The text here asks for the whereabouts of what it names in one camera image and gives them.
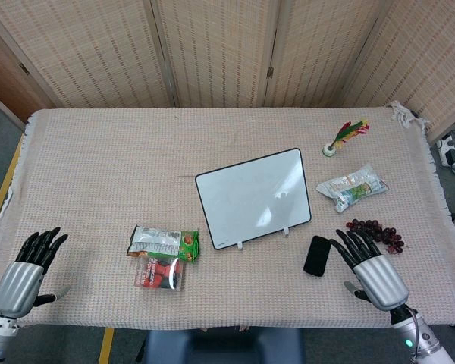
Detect black eraser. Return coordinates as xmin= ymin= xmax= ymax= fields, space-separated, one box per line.
xmin=303 ymin=235 xmax=333 ymax=278

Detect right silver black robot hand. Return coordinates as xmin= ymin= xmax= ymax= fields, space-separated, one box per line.
xmin=334 ymin=228 xmax=410 ymax=312

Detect bunch of dark grapes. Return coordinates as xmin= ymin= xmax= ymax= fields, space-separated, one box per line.
xmin=345 ymin=218 xmax=410 ymax=256

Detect beige woven tablecloth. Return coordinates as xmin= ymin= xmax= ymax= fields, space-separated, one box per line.
xmin=0 ymin=100 xmax=455 ymax=329

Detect colourful feather shuttlecock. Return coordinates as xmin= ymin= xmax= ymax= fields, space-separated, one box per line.
xmin=322 ymin=119 xmax=369 ymax=157

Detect clear snack bag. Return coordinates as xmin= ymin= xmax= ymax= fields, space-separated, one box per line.
xmin=315 ymin=164 xmax=390 ymax=214

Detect red clear snack packet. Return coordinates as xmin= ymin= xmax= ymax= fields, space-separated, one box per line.
xmin=134 ymin=256 xmax=187 ymax=293

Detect white power strip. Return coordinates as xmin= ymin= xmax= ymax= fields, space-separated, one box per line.
xmin=435 ymin=130 xmax=455 ymax=168

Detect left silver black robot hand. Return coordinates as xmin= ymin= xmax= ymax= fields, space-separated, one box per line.
xmin=0 ymin=227 xmax=70 ymax=318

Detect white board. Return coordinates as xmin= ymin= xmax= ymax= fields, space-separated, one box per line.
xmin=194 ymin=147 xmax=312 ymax=252

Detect green white snack bag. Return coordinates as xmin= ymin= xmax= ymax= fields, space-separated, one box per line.
xmin=127 ymin=224 xmax=201 ymax=263

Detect woven folding screen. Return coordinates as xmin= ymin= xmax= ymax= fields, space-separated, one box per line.
xmin=0 ymin=0 xmax=455 ymax=142

